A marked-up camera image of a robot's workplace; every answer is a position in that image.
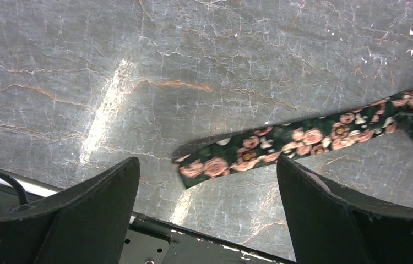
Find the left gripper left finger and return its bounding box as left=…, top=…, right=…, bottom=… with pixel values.
left=0, top=157, right=140, bottom=263

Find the black pink rose tie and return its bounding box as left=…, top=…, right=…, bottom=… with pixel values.
left=173, top=90, right=413, bottom=188

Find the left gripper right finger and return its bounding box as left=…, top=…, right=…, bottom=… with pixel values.
left=276, top=155, right=413, bottom=263

